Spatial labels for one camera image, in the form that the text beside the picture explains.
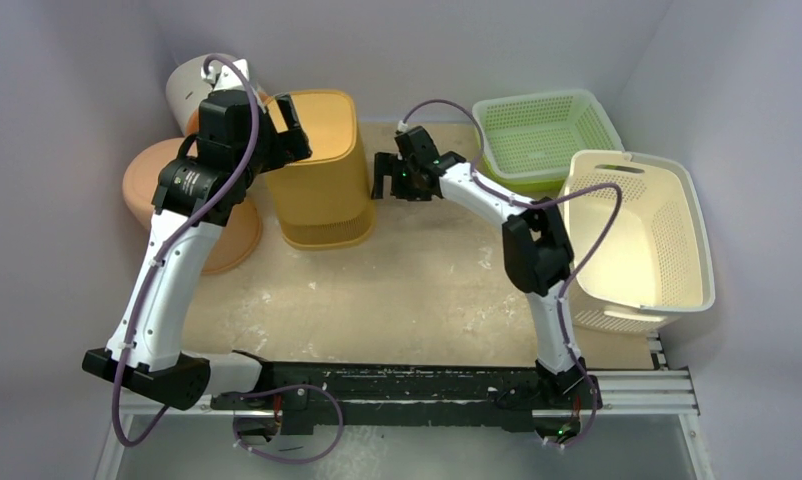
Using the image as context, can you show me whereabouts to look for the yellow orange slatted bin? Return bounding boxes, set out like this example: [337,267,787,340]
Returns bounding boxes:
[265,89,375,251]

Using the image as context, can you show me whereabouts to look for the peach plastic bucket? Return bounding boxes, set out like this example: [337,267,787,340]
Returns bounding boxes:
[122,137,263,275]

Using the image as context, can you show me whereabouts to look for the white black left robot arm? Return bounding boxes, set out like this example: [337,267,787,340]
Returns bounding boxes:
[82,90,312,410]

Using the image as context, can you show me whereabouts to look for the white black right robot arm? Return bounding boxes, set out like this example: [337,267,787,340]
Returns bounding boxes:
[371,127,586,407]

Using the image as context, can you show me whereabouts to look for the round drawer cabinet white orange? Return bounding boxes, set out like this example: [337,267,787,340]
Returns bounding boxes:
[165,54,246,136]

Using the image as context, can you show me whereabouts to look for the green perforated plastic basket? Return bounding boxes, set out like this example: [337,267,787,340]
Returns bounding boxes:
[472,89,624,193]

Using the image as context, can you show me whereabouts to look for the cream perforated laundry basket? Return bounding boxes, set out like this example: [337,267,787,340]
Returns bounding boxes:
[561,150,716,334]

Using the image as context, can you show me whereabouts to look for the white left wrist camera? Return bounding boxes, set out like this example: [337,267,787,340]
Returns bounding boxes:
[201,56,251,91]

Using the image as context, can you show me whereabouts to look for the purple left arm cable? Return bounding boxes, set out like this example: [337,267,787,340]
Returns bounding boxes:
[110,54,263,448]

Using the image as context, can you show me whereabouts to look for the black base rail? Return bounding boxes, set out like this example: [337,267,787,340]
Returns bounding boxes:
[211,361,602,441]

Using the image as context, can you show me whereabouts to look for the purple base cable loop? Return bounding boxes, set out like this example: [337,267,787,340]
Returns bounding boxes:
[231,382,345,466]

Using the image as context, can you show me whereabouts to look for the aluminium extrusion frame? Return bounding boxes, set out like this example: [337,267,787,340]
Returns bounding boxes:
[96,315,712,479]

